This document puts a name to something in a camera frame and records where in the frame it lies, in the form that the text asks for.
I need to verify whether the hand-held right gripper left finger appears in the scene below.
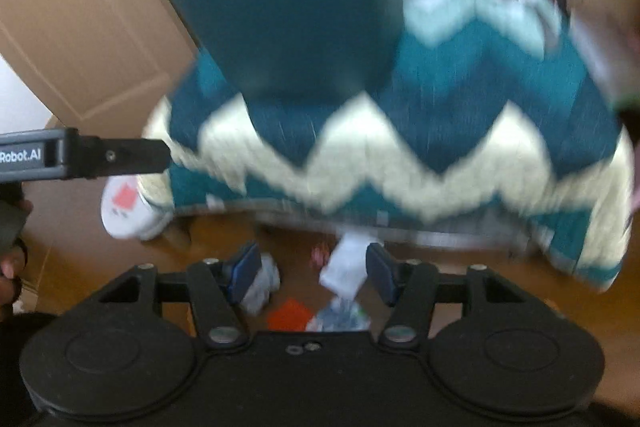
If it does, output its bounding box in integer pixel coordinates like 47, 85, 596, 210
99, 242, 263, 350

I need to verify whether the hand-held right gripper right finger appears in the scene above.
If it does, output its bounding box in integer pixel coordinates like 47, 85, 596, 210
365, 242, 527, 351

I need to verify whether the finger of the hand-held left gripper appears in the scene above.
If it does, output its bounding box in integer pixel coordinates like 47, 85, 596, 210
77, 136, 172, 178

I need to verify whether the white patterned packet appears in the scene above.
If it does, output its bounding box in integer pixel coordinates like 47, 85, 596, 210
306, 296, 372, 334

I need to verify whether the orange packet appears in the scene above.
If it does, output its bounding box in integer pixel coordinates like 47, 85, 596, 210
266, 299, 315, 333

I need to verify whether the person's left hand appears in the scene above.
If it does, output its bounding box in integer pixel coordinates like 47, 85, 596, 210
0, 197, 34, 324

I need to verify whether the round stool with pig print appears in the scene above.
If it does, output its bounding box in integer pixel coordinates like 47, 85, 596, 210
100, 176, 172, 242

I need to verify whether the wooden door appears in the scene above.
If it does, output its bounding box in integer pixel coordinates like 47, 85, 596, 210
0, 0, 202, 128

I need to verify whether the zigzag teal cream quilt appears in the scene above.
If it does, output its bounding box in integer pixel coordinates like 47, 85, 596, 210
139, 0, 637, 294

